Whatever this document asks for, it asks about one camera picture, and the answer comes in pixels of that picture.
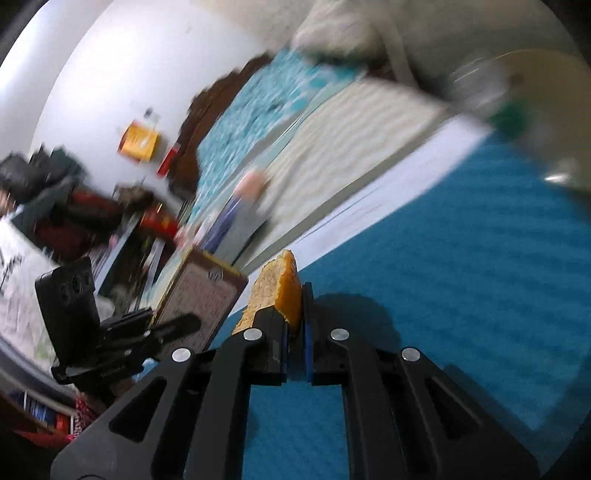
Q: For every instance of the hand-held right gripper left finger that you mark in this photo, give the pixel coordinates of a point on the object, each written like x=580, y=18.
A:
x=272, y=350

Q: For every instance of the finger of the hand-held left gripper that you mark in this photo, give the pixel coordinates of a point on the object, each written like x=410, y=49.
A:
x=178, y=327

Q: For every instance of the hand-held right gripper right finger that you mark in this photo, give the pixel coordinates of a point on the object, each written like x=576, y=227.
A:
x=307, y=332

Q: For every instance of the brown cardboard box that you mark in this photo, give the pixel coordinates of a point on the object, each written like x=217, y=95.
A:
x=198, y=295

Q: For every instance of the yellow sponge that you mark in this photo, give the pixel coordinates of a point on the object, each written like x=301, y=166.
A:
x=277, y=286

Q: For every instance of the beige round waste bin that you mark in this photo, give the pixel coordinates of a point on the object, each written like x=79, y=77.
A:
x=554, y=92

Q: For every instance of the white printed cloth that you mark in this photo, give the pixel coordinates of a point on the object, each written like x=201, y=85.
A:
x=18, y=286

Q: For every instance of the red object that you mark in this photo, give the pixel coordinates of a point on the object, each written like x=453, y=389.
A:
x=159, y=222

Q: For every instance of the row of books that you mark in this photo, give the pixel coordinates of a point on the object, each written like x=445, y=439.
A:
x=39, y=410

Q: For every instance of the pile of dark bags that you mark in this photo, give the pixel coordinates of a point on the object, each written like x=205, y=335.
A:
x=41, y=175

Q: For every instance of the grey packet with pink end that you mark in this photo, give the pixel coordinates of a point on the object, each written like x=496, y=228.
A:
x=240, y=212

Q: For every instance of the blue and beige patterned bedspread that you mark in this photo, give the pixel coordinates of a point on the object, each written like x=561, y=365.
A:
x=438, y=277

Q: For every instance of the carved wooden headboard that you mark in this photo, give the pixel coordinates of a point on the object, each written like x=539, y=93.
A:
x=189, y=152

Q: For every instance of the teal patterned quilt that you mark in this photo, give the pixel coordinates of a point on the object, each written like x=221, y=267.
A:
x=249, y=124

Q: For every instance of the clear bottle with green label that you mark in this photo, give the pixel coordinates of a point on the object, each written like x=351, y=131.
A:
x=508, y=113

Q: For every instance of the grey checked pillow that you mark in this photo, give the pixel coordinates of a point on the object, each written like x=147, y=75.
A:
x=337, y=27

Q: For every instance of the red wall hanging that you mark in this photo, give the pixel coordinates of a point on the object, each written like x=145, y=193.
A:
x=168, y=161

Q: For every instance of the yellow wall calendar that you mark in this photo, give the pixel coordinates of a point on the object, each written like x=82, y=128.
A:
x=138, y=141

